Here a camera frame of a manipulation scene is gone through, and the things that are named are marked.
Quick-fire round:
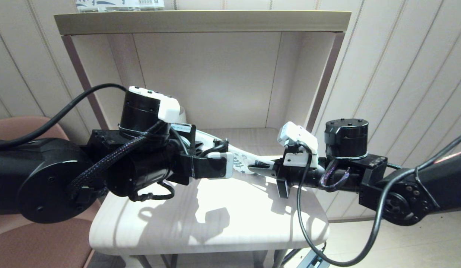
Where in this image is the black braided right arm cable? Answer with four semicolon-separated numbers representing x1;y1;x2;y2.
319;160;352;193

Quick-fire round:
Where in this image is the black camera cable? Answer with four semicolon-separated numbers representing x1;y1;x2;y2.
296;128;461;268
0;83;229;157

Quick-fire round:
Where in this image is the brown upholstered chair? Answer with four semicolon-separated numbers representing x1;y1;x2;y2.
0;115;104;268

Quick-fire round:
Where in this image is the black power adapter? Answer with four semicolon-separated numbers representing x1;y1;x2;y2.
298;249;328;268

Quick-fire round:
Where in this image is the white floral zipper pouch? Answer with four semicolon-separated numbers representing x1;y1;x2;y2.
186;128;276;175

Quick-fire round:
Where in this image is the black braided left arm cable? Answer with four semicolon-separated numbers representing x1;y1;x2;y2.
128;180;175;202
68;121;165;195

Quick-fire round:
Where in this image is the black right camera cable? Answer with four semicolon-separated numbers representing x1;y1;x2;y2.
296;128;461;268

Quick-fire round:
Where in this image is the white ribbed ceramic mug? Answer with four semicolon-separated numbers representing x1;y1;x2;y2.
174;106;187;126

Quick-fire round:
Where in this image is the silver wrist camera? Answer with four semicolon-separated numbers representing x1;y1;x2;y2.
277;121;301;148
208;151;234;180

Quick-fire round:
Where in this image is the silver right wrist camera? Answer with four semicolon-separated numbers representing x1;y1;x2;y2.
277;121;301;148

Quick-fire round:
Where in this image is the white blue patterned package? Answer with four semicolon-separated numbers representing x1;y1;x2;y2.
76;0;165;11

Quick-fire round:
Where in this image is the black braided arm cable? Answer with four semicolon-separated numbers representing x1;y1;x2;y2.
68;121;165;195
128;180;175;202
319;160;352;193

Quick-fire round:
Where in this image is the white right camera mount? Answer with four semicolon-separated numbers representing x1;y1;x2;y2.
283;125;320;168

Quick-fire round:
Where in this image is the black left camera cable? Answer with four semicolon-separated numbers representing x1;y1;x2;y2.
0;83;229;157

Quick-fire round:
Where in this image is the light wood shelf desk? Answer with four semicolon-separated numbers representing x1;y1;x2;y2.
55;10;351;268

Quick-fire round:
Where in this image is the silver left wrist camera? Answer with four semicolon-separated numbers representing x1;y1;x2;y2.
208;151;234;180

